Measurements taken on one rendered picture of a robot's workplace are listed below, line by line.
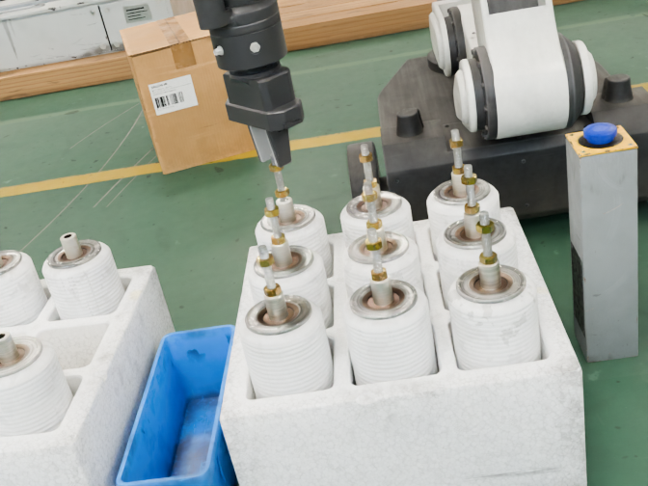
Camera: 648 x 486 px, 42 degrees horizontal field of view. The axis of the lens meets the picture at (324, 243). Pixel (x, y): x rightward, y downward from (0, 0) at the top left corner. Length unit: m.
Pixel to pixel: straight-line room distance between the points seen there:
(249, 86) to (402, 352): 0.37
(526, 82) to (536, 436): 0.53
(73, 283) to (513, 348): 0.59
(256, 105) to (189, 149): 1.04
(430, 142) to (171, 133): 0.82
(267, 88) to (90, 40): 2.08
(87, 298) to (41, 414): 0.23
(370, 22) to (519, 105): 1.64
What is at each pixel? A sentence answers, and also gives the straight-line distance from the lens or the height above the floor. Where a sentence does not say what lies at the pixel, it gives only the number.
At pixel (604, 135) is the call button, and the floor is 0.33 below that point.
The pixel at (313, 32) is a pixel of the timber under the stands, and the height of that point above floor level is 0.05.
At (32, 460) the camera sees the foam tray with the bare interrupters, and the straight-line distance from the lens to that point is 1.02.
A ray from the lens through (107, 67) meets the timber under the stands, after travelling 3.02.
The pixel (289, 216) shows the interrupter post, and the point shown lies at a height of 0.26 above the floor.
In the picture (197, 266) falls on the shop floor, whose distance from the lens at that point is 1.64.
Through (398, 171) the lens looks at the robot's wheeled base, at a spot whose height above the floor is 0.17.
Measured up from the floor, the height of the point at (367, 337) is 0.24.
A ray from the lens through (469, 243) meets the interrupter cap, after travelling 1.02.
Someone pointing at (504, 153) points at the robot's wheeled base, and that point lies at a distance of 1.43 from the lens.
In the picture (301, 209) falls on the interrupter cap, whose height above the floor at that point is 0.25.
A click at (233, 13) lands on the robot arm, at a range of 1.02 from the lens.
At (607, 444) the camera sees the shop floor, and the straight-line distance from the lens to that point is 1.11.
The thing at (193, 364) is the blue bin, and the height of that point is 0.06.
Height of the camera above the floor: 0.76
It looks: 28 degrees down
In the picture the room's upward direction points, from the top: 11 degrees counter-clockwise
